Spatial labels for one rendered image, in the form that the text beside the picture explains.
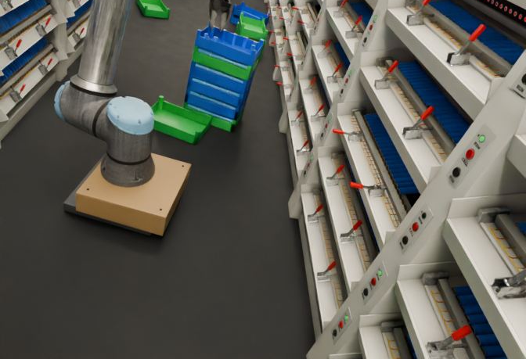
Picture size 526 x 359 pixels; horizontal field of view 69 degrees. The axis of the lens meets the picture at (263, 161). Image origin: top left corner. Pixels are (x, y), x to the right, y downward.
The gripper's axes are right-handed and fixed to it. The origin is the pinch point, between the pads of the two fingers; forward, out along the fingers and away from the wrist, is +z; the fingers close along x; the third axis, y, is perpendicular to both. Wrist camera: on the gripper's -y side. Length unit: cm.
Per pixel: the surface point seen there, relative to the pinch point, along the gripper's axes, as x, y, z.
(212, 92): -3.0, 1.4, 31.9
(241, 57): -11.5, -9.5, 10.5
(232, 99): -12.4, -3.9, 33.2
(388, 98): -24, -104, 3
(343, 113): -29, -78, 16
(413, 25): -24, -104, -17
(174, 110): 13.2, 11.8, 46.4
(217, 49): -1.1, -3.6, 9.3
